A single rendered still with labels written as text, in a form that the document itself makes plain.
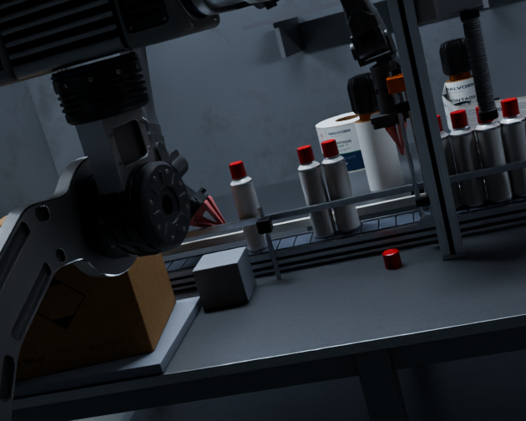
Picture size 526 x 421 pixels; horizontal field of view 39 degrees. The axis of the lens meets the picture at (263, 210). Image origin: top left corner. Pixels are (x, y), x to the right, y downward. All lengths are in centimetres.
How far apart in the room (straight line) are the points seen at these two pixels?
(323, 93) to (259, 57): 51
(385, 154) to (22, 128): 468
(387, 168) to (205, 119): 359
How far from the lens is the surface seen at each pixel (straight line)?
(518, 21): 477
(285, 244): 166
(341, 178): 160
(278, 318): 140
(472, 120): 177
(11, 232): 105
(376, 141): 184
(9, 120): 630
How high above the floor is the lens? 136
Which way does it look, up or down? 14 degrees down
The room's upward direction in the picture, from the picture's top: 15 degrees counter-clockwise
